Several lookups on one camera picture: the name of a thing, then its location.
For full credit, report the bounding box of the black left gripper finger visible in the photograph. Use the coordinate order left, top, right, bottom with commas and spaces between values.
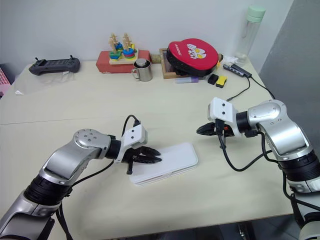
134, 155, 164, 164
138, 147, 162, 157

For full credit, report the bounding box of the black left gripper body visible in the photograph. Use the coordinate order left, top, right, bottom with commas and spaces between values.
121, 147, 143, 175

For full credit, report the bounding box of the wooden tray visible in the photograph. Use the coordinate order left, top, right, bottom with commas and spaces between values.
159, 47, 223, 80

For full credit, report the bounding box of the stainless steel mug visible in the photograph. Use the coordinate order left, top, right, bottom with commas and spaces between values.
131, 59, 153, 82

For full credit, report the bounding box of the small black box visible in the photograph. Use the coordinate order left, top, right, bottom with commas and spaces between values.
206, 73, 220, 85

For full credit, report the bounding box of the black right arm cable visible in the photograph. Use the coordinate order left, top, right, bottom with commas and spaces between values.
216, 119, 305, 226

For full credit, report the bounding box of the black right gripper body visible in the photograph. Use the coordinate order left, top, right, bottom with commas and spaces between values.
211, 119, 235, 138

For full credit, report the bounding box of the pink crate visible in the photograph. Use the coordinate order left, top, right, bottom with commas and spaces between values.
0, 62, 12, 98

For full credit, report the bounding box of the clear bottle with green lid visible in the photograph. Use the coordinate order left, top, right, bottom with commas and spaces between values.
234, 5, 266, 66

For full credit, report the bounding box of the purple marker pen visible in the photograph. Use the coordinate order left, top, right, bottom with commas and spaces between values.
174, 76, 200, 84

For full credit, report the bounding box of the grey usb hub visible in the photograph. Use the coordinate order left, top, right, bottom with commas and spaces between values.
222, 63, 253, 78

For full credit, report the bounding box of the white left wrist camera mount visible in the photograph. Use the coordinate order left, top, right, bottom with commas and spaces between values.
117, 124, 149, 164

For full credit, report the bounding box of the white rectangular box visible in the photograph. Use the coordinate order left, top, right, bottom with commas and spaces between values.
129, 142, 200, 188

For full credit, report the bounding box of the black handheld controller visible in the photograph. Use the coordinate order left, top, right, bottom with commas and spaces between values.
28, 55, 81, 76

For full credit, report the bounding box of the black usb cable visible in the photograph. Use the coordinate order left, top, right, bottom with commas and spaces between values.
226, 76, 252, 102
250, 76, 276, 100

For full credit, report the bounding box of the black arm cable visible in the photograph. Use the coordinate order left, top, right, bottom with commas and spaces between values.
216, 119, 305, 226
56, 114, 141, 240

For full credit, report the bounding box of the wooden colourful stacking toy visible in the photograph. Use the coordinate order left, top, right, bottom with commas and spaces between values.
107, 32, 139, 66

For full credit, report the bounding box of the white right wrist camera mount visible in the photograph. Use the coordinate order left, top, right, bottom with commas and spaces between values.
206, 96, 242, 137

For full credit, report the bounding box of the red rectangular box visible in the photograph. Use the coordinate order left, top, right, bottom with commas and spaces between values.
95, 49, 153, 74

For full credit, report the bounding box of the crumpled white tissue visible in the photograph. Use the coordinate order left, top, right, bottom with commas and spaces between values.
221, 55, 240, 66

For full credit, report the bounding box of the clear plastic bag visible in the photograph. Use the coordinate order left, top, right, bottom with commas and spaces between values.
13, 71, 76, 96

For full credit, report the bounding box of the yellow and black eraser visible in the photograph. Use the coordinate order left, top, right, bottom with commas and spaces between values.
215, 75, 229, 89

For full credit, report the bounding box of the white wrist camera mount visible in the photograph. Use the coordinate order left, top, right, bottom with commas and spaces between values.
206, 96, 242, 137
117, 124, 149, 164

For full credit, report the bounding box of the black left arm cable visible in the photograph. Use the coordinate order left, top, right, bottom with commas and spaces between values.
56, 114, 141, 240

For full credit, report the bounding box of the red and black punch pad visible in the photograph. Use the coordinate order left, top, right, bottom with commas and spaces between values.
166, 37, 221, 77

